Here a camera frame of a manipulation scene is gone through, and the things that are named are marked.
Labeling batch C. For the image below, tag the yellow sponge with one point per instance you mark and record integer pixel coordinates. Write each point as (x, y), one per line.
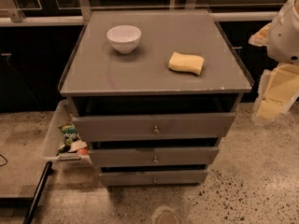
(186, 63)

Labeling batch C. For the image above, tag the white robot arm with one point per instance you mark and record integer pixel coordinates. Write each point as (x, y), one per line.
(283, 36)

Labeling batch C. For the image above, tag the green snack bag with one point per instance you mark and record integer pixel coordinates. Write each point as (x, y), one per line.
(70, 133)

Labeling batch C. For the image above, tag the grey drawer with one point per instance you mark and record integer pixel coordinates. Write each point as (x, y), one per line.
(162, 156)
(153, 127)
(154, 178)

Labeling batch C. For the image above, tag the grey drawer cabinet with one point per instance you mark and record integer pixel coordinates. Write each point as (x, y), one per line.
(100, 81)

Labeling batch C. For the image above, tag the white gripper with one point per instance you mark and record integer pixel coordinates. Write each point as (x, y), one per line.
(284, 36)

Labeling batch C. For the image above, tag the white ceramic bowl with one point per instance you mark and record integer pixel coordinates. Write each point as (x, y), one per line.
(124, 38)

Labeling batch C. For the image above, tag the clear plastic bin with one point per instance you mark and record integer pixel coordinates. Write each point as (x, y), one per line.
(54, 139)

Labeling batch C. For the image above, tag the black pole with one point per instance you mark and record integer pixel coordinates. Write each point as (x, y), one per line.
(37, 195)

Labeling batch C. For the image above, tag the metal railing frame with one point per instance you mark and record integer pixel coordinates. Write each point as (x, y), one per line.
(51, 12)

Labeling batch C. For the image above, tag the grey bottom drawer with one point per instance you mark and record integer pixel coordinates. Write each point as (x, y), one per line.
(154, 178)

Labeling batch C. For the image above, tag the grey middle drawer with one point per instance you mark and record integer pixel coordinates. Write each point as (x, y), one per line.
(162, 156)

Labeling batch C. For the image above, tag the grey top drawer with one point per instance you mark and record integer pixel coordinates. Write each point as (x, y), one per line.
(153, 127)

